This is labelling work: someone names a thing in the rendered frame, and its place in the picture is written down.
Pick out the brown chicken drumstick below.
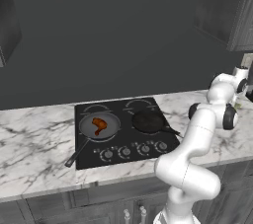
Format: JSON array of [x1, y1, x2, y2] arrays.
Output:
[[91, 116, 109, 137]]

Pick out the black frying pan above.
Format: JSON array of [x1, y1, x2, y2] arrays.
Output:
[[131, 109, 182, 137]]

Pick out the grey frying pan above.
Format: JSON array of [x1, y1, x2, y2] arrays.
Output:
[[64, 111, 123, 169]]

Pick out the grey hob knob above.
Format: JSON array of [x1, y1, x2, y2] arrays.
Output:
[[118, 145, 132, 160], [100, 148, 116, 163], [154, 140, 170, 154], [136, 142, 152, 157]]

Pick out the black hob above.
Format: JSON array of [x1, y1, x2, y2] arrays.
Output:
[[74, 97, 182, 171]]

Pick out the dark grey drawer front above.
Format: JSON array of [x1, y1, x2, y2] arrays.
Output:
[[69, 180, 170, 206]]

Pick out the dark grey cupboard door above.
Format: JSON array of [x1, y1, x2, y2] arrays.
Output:
[[29, 198, 135, 224], [194, 160, 253, 224], [133, 191, 171, 224], [0, 199, 36, 224]]

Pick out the dark upper cupboard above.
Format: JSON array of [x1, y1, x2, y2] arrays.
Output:
[[193, 0, 253, 52]]

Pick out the silver cupboard handle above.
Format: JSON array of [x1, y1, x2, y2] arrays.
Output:
[[123, 209, 131, 224], [138, 205, 147, 224]]

